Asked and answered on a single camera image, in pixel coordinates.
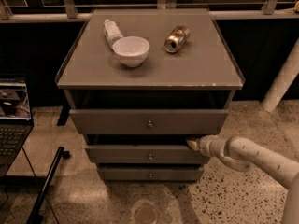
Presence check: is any metal window rail frame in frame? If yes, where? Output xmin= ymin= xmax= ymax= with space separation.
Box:
xmin=0 ymin=0 xmax=299 ymax=22

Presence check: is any black laptop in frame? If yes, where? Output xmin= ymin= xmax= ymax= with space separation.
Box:
xmin=0 ymin=74 xmax=34 ymax=177

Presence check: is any clear plastic water bottle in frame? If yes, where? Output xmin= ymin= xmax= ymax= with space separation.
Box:
xmin=103 ymin=19 xmax=124 ymax=49

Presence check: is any black stand leg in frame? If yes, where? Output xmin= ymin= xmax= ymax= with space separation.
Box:
xmin=26 ymin=147 xmax=67 ymax=224

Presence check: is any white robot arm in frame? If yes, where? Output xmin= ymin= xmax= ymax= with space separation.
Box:
xmin=186 ymin=135 xmax=299 ymax=224

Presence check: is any grey bottom drawer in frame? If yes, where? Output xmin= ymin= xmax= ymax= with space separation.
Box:
xmin=97 ymin=166 xmax=204 ymax=181

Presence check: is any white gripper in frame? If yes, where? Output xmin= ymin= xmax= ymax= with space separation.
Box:
xmin=186 ymin=135 xmax=218 ymax=157

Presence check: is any white diagonal pole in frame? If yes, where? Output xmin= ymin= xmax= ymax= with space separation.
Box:
xmin=261 ymin=38 xmax=299 ymax=112

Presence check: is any grey drawer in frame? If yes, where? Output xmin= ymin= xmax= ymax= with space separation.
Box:
xmin=97 ymin=166 xmax=204 ymax=181
xmin=70 ymin=109 xmax=228 ymax=135
xmin=85 ymin=145 xmax=209 ymax=164

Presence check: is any grey drawer cabinet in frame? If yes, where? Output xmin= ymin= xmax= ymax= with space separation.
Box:
xmin=56 ymin=9 xmax=244 ymax=168

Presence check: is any gold soda can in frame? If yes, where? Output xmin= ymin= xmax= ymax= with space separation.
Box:
xmin=164 ymin=25 xmax=190 ymax=53

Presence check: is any grey top drawer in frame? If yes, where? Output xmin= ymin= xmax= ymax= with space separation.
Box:
xmin=70 ymin=109 xmax=228 ymax=135

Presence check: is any white ceramic bowl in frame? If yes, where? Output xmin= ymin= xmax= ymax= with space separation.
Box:
xmin=113 ymin=36 xmax=150 ymax=67

